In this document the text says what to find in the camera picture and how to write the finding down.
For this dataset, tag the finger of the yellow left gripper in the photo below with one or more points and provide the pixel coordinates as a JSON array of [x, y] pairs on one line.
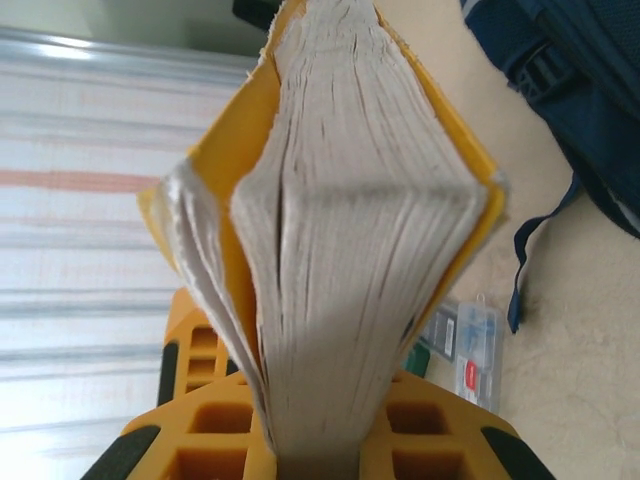
[[185, 360]]

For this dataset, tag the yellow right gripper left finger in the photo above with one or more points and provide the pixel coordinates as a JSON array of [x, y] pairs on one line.
[[165, 440]]

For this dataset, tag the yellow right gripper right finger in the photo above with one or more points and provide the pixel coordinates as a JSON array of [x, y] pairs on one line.
[[450, 440]]

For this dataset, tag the clear plastic stationery case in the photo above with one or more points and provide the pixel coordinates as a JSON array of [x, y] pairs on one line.
[[480, 350]]

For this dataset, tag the yellow cover book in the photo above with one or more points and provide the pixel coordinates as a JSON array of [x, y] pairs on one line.
[[350, 225]]

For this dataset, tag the navy blue backpack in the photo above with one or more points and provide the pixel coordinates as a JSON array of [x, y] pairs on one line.
[[590, 75]]

